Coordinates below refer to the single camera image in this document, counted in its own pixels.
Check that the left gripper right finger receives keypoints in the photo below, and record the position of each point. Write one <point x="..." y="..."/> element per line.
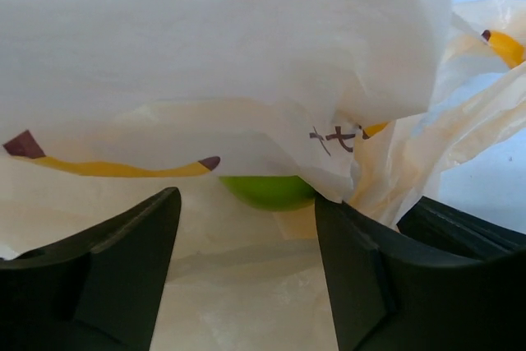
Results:
<point x="390" y="292"/>

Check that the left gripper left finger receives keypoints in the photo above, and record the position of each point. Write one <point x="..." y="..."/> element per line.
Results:
<point x="99" y="289"/>

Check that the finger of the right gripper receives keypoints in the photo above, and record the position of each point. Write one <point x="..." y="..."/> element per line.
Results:
<point x="444" y="227"/>

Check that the smooth green fake fruit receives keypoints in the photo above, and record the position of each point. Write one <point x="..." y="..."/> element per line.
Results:
<point x="271" y="193"/>

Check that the translucent banana-print plastic bag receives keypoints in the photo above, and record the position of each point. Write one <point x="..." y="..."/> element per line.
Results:
<point x="365" y="100"/>

